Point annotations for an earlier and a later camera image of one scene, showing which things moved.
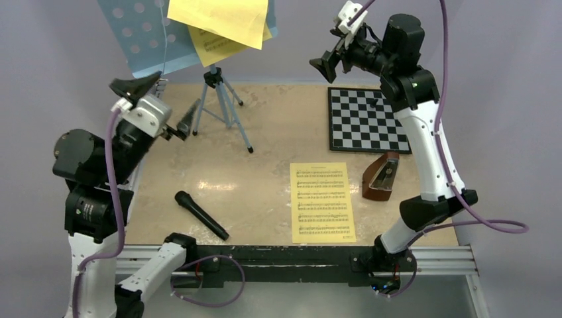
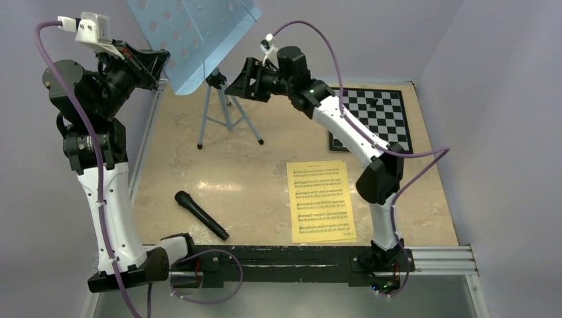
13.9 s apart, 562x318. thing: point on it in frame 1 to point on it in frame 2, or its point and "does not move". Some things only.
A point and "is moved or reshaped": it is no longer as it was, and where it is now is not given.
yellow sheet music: (242, 21) to (324, 181)
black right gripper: (327, 64) to (254, 71)
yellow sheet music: (321, 208) does not move
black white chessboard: (361, 120) does not move
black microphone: (185, 199) does not move
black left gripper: (134, 87) to (144, 67)
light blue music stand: (153, 44) is moved or reshaped
